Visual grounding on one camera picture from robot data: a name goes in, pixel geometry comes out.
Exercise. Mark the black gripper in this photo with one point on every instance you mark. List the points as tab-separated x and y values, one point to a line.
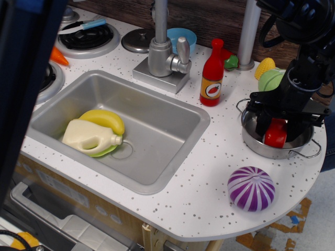
291	101

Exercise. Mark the red toy sushi piece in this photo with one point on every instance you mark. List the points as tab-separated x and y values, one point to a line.
276	133

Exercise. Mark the small steel pan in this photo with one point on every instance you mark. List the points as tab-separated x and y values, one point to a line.
254	141

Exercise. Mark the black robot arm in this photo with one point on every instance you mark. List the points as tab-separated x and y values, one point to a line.
310	24

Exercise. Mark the green toy cabbage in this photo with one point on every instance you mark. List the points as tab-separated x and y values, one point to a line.
270	80

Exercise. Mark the yellow toy corn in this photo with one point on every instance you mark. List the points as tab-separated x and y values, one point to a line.
264	66

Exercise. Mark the purple striped toy onion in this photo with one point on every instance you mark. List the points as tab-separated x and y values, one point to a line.
251	189

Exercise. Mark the red toy chili pepper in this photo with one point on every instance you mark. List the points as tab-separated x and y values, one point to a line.
229	60

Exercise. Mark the red toy ketchup bottle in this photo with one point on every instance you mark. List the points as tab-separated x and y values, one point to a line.
212	76

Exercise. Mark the grey support pole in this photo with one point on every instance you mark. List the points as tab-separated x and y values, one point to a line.
248	35

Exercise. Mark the silver toy faucet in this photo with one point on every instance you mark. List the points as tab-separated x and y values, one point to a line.
163	68

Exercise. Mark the silver toy sink basin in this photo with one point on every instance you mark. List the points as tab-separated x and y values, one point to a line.
160	131

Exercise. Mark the steel pot lid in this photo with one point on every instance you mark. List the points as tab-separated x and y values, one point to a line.
138	41

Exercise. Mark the light green toy plate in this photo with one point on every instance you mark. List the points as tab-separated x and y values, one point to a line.
98	151

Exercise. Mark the yellow toy banana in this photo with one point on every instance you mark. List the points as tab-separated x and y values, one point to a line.
105	118

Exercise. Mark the cream toy detergent jug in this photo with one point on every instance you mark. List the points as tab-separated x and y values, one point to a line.
83	135

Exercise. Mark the right stove burner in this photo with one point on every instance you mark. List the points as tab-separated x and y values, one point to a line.
90	43

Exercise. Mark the stove burner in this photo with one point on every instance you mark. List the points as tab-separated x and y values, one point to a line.
90	43
52	83

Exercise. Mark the front left stove burner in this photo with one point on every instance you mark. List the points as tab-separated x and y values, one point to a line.
52	83

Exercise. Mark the orange toy carrot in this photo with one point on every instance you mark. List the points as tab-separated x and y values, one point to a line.
58	57

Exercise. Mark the silver stove knob back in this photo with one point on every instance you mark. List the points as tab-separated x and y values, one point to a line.
69	16

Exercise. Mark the toy oven door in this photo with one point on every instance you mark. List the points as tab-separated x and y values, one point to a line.
57	215

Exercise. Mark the yellow toy on floor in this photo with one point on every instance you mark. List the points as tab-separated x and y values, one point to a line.
31	240

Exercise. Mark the blue handled toy knife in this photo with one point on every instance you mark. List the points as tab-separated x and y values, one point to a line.
84	26

